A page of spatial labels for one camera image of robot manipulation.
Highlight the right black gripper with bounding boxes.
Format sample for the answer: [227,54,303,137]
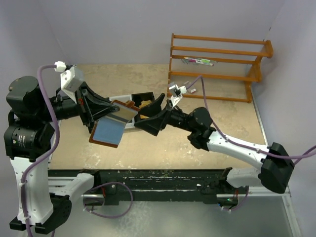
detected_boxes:
[134,93,195,137]

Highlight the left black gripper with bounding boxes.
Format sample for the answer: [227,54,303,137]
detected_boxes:
[38,79,119,125]

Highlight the gold credit card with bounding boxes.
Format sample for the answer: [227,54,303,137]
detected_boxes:
[107,106,138,123]

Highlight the brown leather card holder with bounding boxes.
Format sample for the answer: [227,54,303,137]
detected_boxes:
[89,100,126,148]

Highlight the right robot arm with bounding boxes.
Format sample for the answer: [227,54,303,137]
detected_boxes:
[135,94,295,194]

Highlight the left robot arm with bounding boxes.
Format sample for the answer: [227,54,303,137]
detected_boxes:
[4,76,119,236]

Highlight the gold credit cards pile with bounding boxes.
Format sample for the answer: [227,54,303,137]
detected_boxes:
[139,100,152,119]

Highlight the black right bin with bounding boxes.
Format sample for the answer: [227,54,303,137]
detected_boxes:
[131,91,155,108]

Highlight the coloured markers on rack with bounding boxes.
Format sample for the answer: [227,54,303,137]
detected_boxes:
[183,57,216,66]

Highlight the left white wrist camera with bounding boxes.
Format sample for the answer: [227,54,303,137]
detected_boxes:
[54,61,84,104]

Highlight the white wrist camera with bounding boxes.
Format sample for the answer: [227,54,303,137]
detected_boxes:
[168,82,187,108]
[54,61,84,104]

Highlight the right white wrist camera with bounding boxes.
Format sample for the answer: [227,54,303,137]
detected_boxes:
[168,82,187,108]

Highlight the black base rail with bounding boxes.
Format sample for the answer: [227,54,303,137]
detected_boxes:
[48,169,249,205]

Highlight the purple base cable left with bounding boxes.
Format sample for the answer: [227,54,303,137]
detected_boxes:
[82,181,134,219]

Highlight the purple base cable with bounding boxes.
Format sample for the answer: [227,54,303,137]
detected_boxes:
[219,180,249,213]
[82,181,134,219]

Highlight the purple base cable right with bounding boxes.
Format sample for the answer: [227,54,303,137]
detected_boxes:
[219,180,249,213]

